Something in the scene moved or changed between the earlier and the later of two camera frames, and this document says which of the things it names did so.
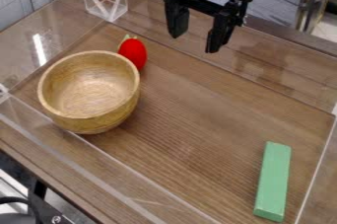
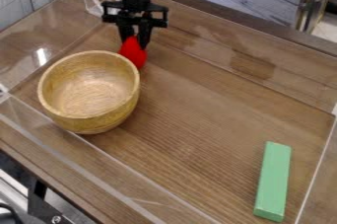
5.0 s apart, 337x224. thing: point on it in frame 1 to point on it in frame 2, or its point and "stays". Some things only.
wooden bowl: (87, 90) stays
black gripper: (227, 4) to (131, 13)
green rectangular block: (274, 181) stays
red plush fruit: (133, 48) stays
